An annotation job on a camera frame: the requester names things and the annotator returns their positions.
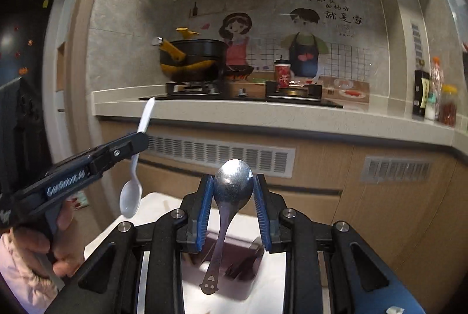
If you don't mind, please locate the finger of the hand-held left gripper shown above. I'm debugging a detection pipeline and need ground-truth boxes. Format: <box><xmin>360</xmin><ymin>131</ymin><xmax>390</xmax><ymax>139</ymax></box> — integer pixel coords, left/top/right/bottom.
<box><xmin>90</xmin><ymin>133</ymin><xmax>150</xmax><ymax>176</ymax></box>

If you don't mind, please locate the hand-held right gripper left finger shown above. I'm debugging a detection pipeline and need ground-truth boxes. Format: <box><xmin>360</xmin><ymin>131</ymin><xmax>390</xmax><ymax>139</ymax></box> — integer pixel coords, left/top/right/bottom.
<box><xmin>44</xmin><ymin>173</ymin><xmax>214</xmax><ymax>314</ymax></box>

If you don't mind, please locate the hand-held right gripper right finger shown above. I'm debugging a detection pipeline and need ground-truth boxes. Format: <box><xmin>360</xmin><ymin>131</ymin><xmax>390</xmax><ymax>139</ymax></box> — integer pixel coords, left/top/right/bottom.
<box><xmin>252</xmin><ymin>173</ymin><xmax>426</xmax><ymax>314</ymax></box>

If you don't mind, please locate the metal spoon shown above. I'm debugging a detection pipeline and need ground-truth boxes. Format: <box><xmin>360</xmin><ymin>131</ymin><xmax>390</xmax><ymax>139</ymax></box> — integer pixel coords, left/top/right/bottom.
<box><xmin>199</xmin><ymin>158</ymin><xmax>254</xmax><ymax>294</ymax></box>

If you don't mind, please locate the white plastic spoon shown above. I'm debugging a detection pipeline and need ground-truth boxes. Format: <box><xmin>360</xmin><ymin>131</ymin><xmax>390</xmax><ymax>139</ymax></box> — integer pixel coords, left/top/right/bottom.
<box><xmin>120</xmin><ymin>98</ymin><xmax>156</xmax><ymax>219</ymax></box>

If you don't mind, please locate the purple plastic utensil holder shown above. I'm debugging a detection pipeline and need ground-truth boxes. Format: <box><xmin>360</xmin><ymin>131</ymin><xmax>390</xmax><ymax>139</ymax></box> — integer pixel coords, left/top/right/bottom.
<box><xmin>181</xmin><ymin>230</ymin><xmax>266</xmax><ymax>302</ymax></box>

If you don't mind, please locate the person's left forearm pink sleeve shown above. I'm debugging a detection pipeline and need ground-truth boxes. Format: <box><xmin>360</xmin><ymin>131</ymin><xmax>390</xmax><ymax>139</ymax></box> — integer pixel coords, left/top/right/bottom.
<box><xmin>0</xmin><ymin>232</ymin><xmax>59</xmax><ymax>304</ymax></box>

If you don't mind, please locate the person's left hand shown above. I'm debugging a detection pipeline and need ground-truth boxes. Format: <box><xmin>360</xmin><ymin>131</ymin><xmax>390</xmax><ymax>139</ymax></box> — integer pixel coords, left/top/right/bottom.
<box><xmin>9</xmin><ymin>199</ymin><xmax>86</xmax><ymax>278</ymax></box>

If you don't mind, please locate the white textured cloth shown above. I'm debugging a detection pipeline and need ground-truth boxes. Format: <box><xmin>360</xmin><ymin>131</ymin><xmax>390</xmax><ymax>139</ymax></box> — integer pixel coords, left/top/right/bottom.
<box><xmin>86</xmin><ymin>191</ymin><xmax>330</xmax><ymax>314</ymax></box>

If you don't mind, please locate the long grey vent grille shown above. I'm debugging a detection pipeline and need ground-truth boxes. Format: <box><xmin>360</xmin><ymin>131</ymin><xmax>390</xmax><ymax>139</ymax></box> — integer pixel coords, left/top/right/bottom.
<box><xmin>141</xmin><ymin>135</ymin><xmax>296</xmax><ymax>179</ymax></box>

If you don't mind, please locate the wooden kitchen cabinet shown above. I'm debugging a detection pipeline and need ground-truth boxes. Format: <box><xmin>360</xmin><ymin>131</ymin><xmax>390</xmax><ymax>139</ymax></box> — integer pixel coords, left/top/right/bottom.
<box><xmin>99</xmin><ymin>117</ymin><xmax>468</xmax><ymax>314</ymax></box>

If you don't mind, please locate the white kitchen countertop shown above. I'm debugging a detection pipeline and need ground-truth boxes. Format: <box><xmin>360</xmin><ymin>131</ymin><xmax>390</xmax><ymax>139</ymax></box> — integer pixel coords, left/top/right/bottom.
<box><xmin>91</xmin><ymin>80</ymin><xmax>468</xmax><ymax>154</ymax></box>

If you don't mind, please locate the black gas stove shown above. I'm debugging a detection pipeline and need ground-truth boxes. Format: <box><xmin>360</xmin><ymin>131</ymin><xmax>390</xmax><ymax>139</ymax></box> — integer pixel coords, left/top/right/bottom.
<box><xmin>139</xmin><ymin>80</ymin><xmax>344</xmax><ymax>108</ymax></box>

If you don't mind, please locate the red cup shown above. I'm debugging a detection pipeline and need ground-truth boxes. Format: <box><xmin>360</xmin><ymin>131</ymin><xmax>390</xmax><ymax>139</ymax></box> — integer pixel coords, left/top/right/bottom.
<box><xmin>274</xmin><ymin>60</ymin><xmax>292</xmax><ymax>91</ymax></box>

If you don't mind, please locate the short grey vent grille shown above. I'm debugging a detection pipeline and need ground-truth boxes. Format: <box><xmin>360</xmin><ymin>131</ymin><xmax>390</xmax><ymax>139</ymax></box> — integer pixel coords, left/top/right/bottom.
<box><xmin>360</xmin><ymin>155</ymin><xmax>434</xmax><ymax>185</ymax></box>

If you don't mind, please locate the black refrigerator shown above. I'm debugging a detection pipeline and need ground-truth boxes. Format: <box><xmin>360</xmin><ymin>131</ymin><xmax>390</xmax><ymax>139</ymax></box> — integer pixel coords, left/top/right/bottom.
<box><xmin>0</xmin><ymin>0</ymin><xmax>57</xmax><ymax>176</ymax></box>

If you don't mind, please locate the small white bottle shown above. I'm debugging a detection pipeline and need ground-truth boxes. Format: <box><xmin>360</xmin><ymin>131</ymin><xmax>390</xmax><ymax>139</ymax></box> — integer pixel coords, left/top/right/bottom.
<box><xmin>425</xmin><ymin>93</ymin><xmax>438</xmax><ymax>122</ymax></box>

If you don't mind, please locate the dark sauce bottle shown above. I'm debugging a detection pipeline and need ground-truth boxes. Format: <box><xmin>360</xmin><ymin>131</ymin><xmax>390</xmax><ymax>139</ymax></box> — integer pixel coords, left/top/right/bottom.
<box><xmin>413</xmin><ymin>60</ymin><xmax>431</xmax><ymax>121</ymax></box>

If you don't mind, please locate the jar with yellow lid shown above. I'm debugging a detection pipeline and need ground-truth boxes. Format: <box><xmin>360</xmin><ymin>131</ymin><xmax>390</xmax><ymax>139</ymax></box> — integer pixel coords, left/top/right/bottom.
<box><xmin>439</xmin><ymin>84</ymin><xmax>459</xmax><ymax>127</ymax></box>

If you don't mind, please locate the clear bottle with orange cap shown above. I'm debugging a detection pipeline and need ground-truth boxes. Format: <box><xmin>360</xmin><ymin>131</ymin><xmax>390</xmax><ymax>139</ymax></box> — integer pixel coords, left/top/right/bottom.
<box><xmin>431</xmin><ymin>57</ymin><xmax>445</xmax><ymax>96</ymax></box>

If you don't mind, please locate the black pot with yellow handles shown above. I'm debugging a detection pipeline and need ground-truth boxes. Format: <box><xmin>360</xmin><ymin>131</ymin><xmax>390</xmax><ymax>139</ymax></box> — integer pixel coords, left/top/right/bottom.
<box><xmin>153</xmin><ymin>28</ymin><xmax>228</xmax><ymax>82</ymax></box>

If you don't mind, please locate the cartoon wall sticker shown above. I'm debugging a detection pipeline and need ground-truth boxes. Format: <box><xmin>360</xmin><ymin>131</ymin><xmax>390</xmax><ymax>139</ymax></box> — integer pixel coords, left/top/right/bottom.
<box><xmin>190</xmin><ymin>0</ymin><xmax>388</xmax><ymax>106</ymax></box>

